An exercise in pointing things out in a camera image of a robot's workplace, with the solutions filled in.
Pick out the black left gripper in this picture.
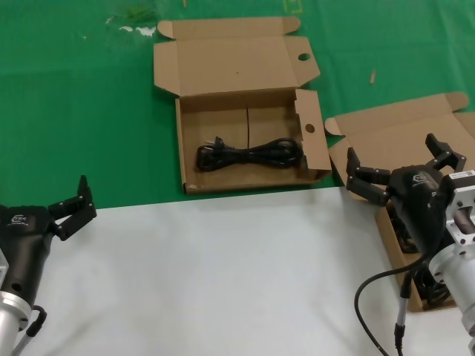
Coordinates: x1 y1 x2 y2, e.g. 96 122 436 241
0 174 98 303

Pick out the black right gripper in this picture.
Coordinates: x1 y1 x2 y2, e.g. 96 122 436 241
345 133 468 257

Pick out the plain open cardboard box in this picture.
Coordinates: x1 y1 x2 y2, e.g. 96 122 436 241
324 92 475 313

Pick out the cardboard box with round holes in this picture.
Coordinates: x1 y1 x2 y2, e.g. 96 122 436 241
153 16 333 195

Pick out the green table cloth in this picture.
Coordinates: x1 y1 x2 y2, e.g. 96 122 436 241
0 0 475 212

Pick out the clear plastic bag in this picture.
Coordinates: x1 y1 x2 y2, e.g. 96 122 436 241
105 5 159 38

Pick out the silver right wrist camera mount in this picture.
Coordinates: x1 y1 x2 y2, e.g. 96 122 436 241
445 169 475 248

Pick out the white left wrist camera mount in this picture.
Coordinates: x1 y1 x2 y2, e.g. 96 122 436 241
0 251 10 289

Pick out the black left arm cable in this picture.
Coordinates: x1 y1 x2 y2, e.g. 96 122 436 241
14 304 48 355

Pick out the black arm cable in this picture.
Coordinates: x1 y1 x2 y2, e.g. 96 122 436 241
14 304 48 355
353 255 436 356

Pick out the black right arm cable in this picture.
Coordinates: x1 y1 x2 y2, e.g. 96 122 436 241
353 255 436 356

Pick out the cable with silver connector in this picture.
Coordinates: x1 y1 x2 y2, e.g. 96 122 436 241
392 271 415 356

